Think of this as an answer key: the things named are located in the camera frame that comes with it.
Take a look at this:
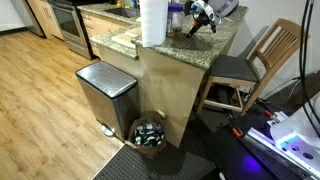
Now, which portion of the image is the stainless steel oven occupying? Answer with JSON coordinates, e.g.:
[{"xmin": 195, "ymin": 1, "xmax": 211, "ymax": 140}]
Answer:
[{"xmin": 48, "ymin": 0, "xmax": 94, "ymax": 59}]

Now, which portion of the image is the brown paper bag of cans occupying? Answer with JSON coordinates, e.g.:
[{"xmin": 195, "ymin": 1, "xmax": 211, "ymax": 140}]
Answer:
[{"xmin": 126, "ymin": 110, "xmax": 167, "ymax": 159}]

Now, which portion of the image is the clear jar purple lid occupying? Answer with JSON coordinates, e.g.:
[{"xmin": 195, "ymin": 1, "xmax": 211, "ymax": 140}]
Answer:
[{"xmin": 167, "ymin": 3, "xmax": 185, "ymax": 37}]

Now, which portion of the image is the white paper towel roll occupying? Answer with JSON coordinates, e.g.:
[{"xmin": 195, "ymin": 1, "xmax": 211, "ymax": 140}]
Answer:
[{"xmin": 140, "ymin": 0, "xmax": 168, "ymax": 47}]

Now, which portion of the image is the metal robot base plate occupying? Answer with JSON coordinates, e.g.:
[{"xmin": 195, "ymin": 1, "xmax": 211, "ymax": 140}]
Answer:
[{"xmin": 231, "ymin": 111, "xmax": 320, "ymax": 180}]

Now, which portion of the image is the stainless steel trash can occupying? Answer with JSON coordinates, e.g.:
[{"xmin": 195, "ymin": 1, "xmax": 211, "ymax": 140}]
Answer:
[{"xmin": 75, "ymin": 61, "xmax": 140, "ymax": 141}]

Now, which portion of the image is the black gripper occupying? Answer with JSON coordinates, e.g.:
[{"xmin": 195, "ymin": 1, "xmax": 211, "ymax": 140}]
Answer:
[{"xmin": 185, "ymin": 0, "xmax": 221, "ymax": 38}]

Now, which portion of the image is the wooden chair grey cushion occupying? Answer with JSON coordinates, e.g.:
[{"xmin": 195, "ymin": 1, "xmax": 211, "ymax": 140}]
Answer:
[{"xmin": 196, "ymin": 18, "xmax": 308, "ymax": 115}]

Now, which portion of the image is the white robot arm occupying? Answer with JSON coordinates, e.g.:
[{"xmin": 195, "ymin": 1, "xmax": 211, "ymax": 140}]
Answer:
[{"xmin": 206, "ymin": 0, "xmax": 320, "ymax": 179}]

